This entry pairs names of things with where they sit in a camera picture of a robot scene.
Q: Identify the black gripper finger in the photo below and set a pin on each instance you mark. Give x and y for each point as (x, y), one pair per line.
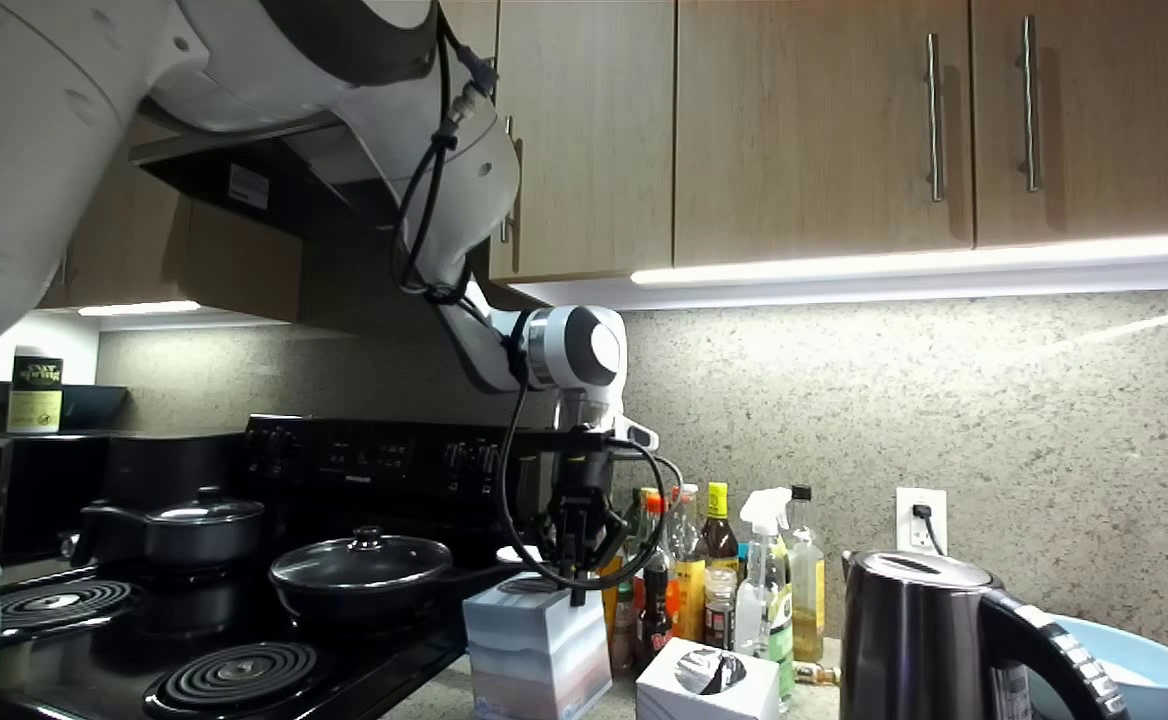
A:
(601, 559)
(568, 570)

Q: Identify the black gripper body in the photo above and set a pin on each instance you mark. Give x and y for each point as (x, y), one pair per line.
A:
(582, 492)

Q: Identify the blue grey tissue box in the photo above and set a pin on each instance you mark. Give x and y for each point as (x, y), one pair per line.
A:
(533, 649)

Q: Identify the white tissue box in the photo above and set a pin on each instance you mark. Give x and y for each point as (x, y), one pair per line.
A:
(697, 683)

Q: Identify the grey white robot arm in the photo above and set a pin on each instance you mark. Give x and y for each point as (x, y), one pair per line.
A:
(410, 92)

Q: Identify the red cap sauce bottle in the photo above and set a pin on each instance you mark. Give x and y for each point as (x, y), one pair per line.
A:
(650, 584)

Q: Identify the yellow label oil bottle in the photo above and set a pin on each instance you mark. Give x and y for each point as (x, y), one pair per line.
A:
(684, 562)

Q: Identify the dark soy sauce bottle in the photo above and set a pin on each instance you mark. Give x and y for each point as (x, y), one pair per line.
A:
(722, 567)

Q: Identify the clear spray bottle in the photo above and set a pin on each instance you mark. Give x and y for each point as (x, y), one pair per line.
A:
(764, 595)

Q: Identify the black frying pan with lid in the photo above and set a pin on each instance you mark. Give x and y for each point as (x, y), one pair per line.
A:
(361, 575)

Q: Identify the stainless steel electric kettle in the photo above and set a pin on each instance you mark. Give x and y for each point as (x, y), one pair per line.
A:
(935, 639)

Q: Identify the black pot with lid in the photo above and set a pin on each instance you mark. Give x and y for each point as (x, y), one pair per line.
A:
(204, 532)

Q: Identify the black electric stove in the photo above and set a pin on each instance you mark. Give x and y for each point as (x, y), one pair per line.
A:
(218, 647)

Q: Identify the light blue bowl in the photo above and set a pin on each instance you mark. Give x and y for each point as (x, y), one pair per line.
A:
(1139, 666)

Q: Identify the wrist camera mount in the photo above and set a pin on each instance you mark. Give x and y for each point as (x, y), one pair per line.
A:
(627, 431)

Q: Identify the white wall outlet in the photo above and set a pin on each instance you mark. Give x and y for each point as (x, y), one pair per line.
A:
(922, 523)

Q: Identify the wooden wall cabinets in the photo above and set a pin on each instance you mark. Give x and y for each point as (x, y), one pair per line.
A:
(688, 140)

